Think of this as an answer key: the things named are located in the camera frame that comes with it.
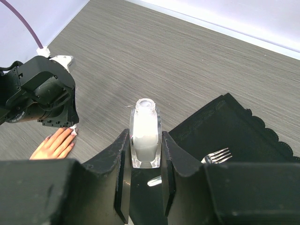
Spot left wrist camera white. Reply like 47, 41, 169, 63
36, 46, 75, 73

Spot black cloth placemat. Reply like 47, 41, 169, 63
129, 94, 300, 225

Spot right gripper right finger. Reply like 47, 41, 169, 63
161, 132, 300, 225

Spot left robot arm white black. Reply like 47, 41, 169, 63
0, 55, 79, 128

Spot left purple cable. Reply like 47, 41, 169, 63
3, 0, 45, 51

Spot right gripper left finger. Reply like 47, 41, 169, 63
0, 129, 131, 225

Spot clear nail polish bottle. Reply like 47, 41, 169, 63
129, 98, 162, 169

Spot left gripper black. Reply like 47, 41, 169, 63
17, 56, 79, 128

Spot silver fork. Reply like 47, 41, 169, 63
147, 148, 233, 187

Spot mannequin hand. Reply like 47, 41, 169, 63
30, 128, 77, 160

